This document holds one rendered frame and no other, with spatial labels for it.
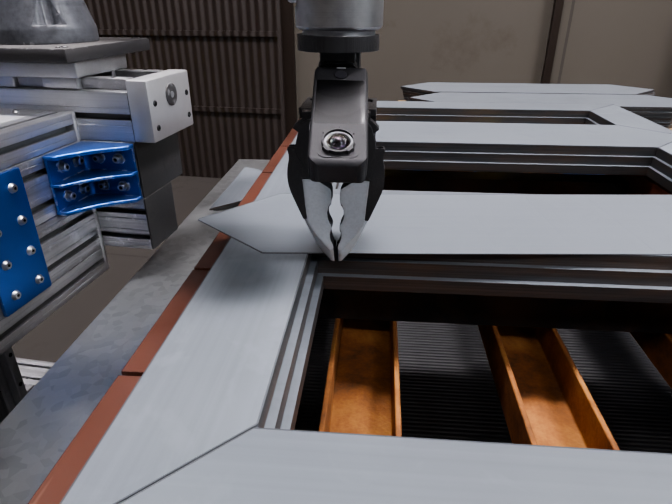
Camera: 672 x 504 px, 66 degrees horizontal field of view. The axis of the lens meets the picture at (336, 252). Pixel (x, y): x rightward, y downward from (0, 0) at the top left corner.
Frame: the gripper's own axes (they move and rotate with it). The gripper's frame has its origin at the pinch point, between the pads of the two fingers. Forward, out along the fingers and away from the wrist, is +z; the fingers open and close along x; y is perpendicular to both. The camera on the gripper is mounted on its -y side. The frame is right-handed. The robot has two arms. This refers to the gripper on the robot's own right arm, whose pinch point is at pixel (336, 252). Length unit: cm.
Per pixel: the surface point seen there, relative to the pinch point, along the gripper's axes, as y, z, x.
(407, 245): 3.6, 0.7, -7.3
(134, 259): 161, 87, 109
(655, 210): 16.3, 0.6, -38.2
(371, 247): 2.8, 0.7, -3.5
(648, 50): 263, 1, -147
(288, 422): -19.3, 4.0, 1.7
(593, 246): 5.0, 0.7, -26.8
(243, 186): 62, 15, 26
